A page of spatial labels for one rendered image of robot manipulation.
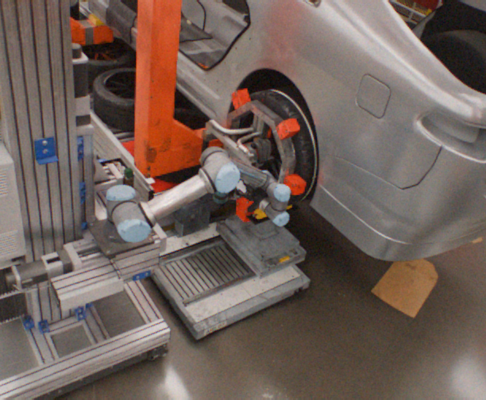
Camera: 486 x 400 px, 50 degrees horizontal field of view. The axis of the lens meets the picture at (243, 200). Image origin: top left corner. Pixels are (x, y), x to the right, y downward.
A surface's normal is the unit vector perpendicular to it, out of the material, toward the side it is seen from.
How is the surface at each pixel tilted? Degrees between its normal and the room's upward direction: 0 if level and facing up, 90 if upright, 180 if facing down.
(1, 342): 0
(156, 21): 90
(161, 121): 90
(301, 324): 0
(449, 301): 0
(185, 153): 90
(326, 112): 90
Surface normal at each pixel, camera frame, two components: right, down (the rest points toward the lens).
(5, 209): 0.55, 0.57
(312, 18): -0.76, 0.09
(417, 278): 0.13, -0.77
